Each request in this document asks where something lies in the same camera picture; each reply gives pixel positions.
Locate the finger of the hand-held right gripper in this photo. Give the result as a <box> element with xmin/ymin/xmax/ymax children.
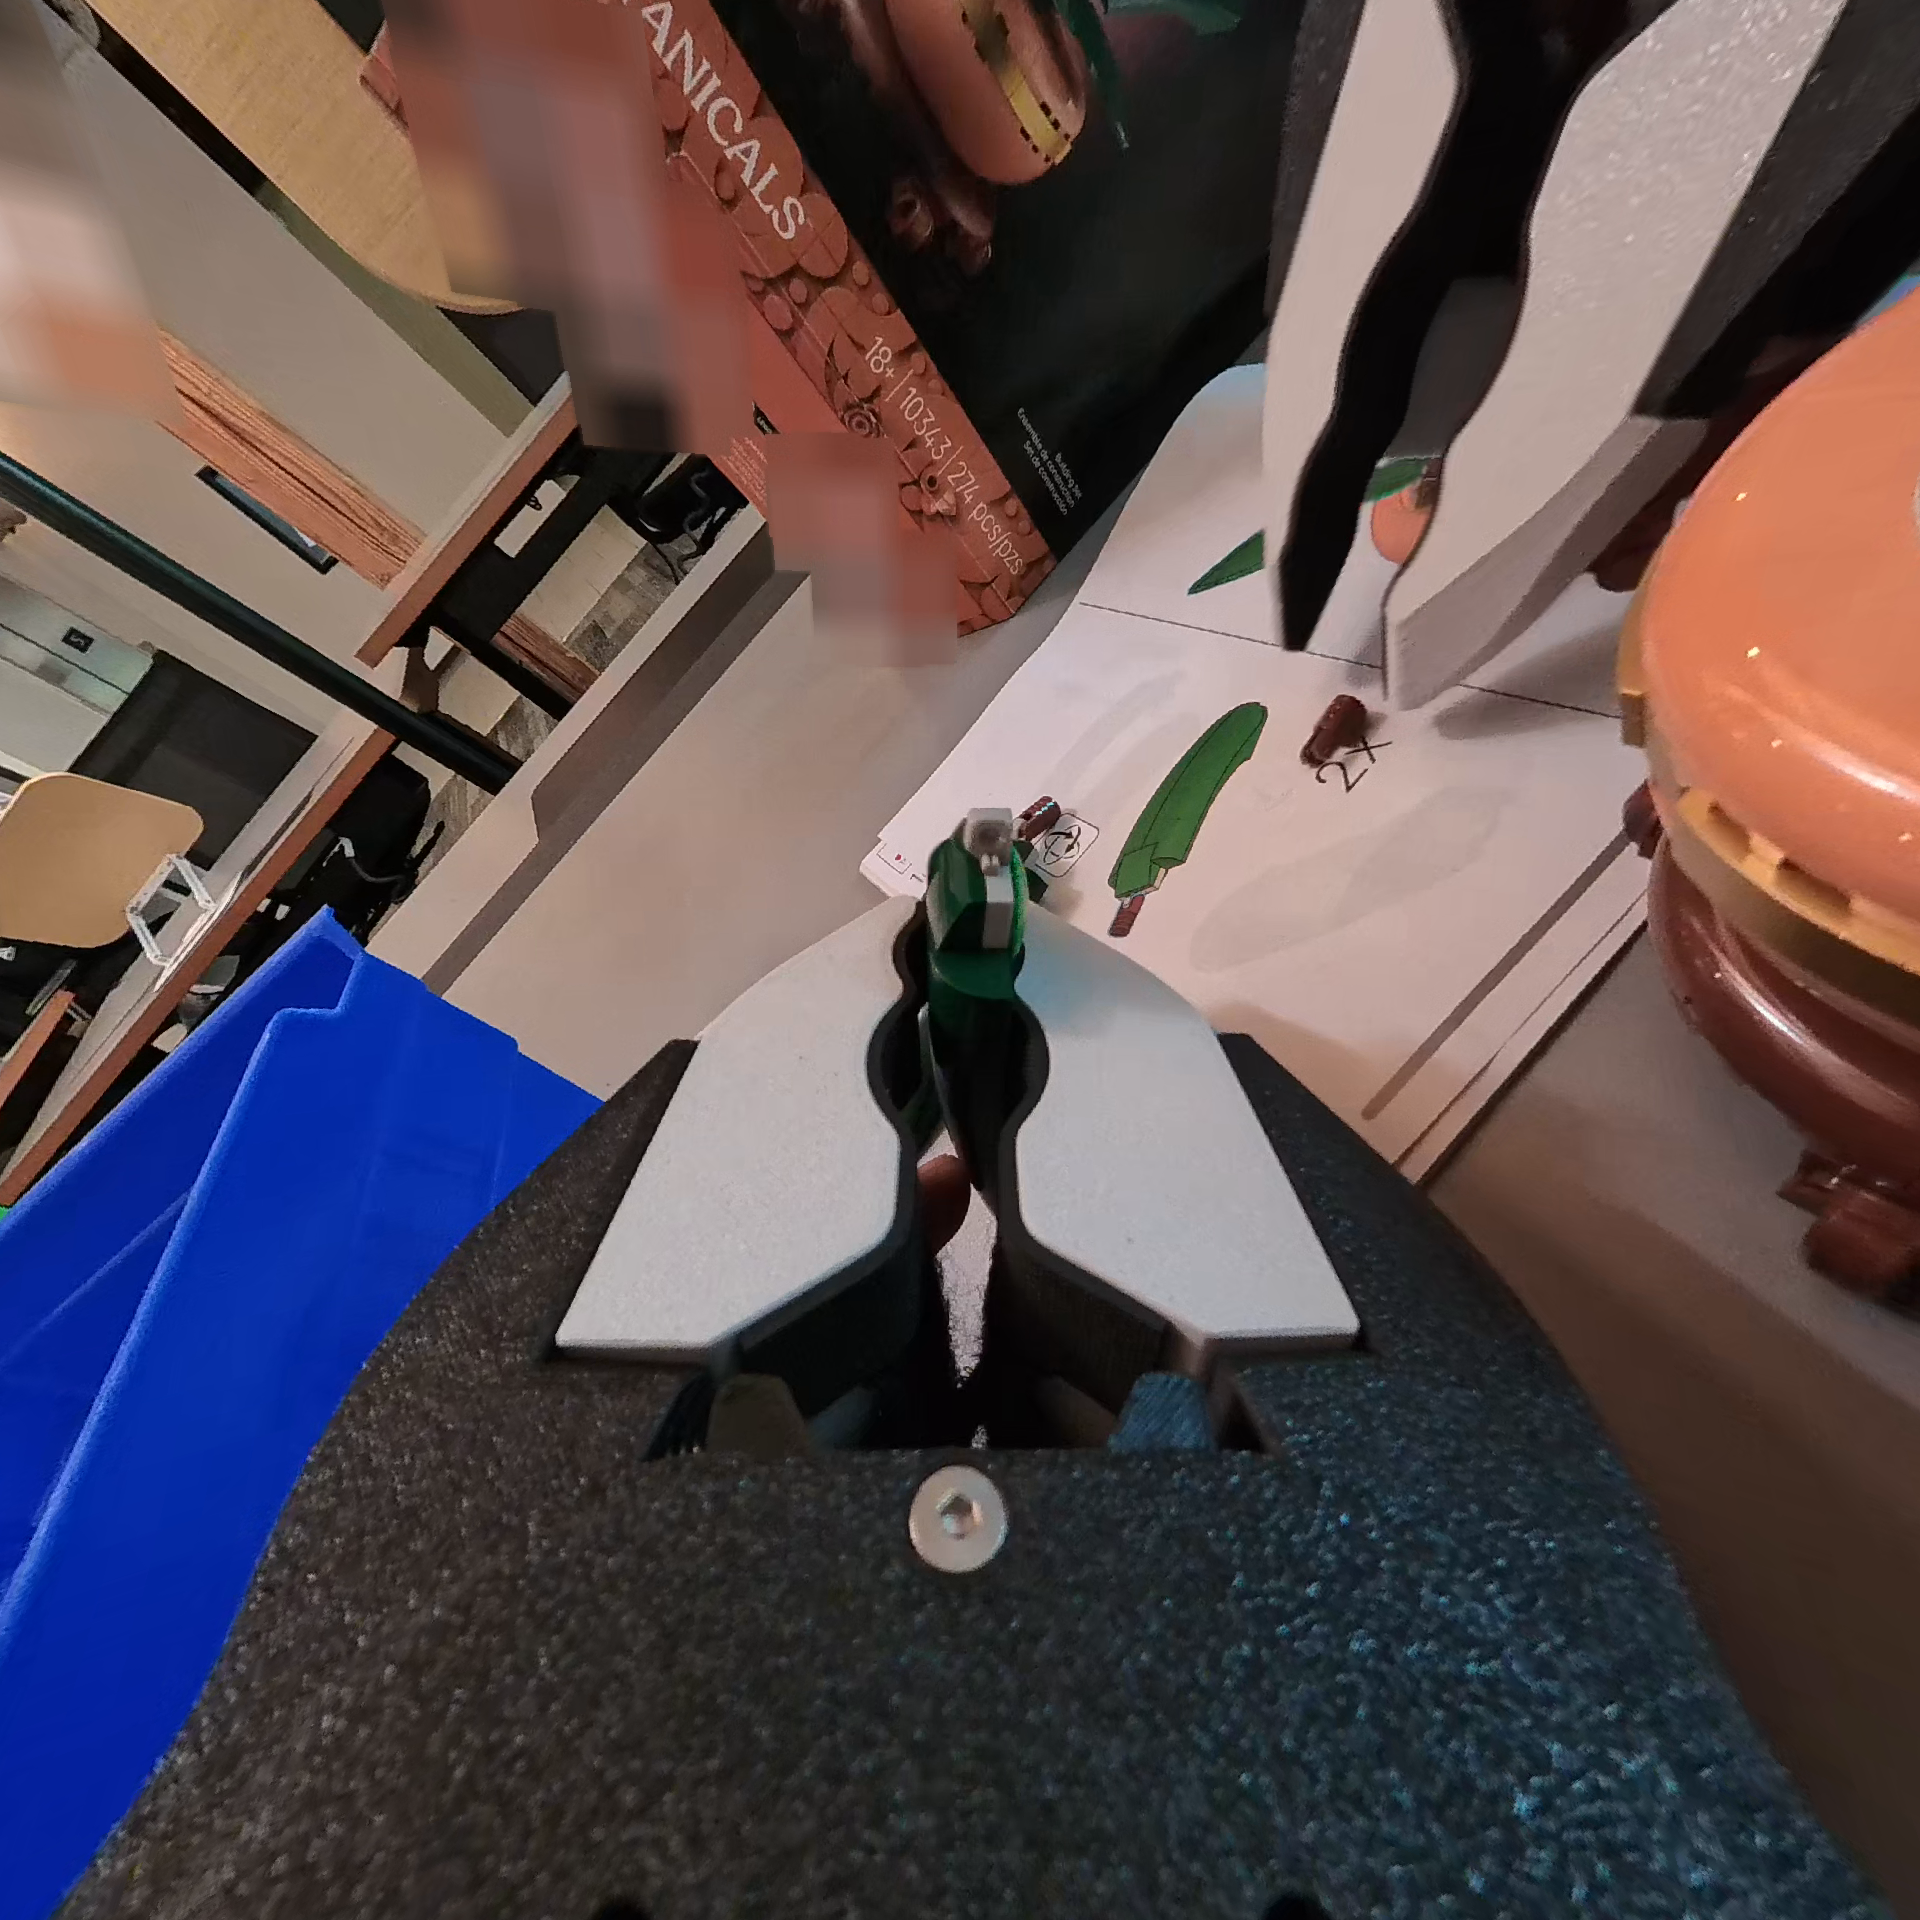
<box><xmin>1380</xmin><ymin>0</ymin><xmax>1863</xmax><ymax>714</ymax></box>
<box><xmin>1263</xmin><ymin>0</ymin><xmax>1521</xmax><ymax>657</ymax></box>

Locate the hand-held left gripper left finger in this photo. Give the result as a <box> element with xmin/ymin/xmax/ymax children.
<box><xmin>555</xmin><ymin>896</ymin><xmax>940</xmax><ymax>1370</ymax></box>

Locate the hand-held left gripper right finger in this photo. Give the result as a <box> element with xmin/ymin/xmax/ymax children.
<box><xmin>997</xmin><ymin>903</ymin><xmax>1367</xmax><ymax>1375</ymax></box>

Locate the green brick leaf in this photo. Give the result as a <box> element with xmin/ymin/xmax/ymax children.
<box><xmin>919</xmin><ymin>804</ymin><xmax>1051</xmax><ymax>1202</ymax></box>

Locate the orange brick flower pot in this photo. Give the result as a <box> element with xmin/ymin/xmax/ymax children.
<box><xmin>1617</xmin><ymin>293</ymin><xmax>1920</xmax><ymax>1308</ymax></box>

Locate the grey desk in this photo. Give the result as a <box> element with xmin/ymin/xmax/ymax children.
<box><xmin>369</xmin><ymin>353</ymin><xmax>1920</xmax><ymax>1920</ymax></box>

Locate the brick flower set box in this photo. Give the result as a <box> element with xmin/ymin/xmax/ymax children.
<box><xmin>591</xmin><ymin>0</ymin><xmax>1310</xmax><ymax>641</ymax></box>

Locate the white instruction booklet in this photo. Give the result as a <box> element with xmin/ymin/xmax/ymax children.
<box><xmin>861</xmin><ymin>360</ymin><xmax>1666</xmax><ymax>1180</ymax></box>

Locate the brown-top table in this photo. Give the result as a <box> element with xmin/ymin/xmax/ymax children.
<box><xmin>356</xmin><ymin>381</ymin><xmax>601</xmax><ymax>714</ymax></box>
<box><xmin>0</xmin><ymin>721</ymin><xmax>399</xmax><ymax>1202</ymax></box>

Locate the blue plastic bin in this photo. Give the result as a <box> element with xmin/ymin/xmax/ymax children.
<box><xmin>0</xmin><ymin>903</ymin><xmax>605</xmax><ymax>1920</ymax></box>

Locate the black office chair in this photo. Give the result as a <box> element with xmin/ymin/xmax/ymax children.
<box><xmin>631</xmin><ymin>457</ymin><xmax>751</xmax><ymax>549</ymax></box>

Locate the light wooden chair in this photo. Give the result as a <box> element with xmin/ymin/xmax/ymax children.
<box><xmin>0</xmin><ymin>773</ymin><xmax>213</xmax><ymax>962</ymax></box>

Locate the black metal pole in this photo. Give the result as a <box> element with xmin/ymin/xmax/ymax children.
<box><xmin>0</xmin><ymin>451</ymin><xmax>519</xmax><ymax>797</ymax></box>

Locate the brown wood slat panel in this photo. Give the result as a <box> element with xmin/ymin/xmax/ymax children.
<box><xmin>150</xmin><ymin>330</ymin><xmax>429</xmax><ymax>587</ymax></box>

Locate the light wooden curved board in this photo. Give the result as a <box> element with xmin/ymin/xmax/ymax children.
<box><xmin>89</xmin><ymin>0</ymin><xmax>527</xmax><ymax>319</ymax></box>

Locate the dark wall vent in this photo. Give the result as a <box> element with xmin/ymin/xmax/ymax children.
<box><xmin>194</xmin><ymin>464</ymin><xmax>339</xmax><ymax>577</ymax></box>

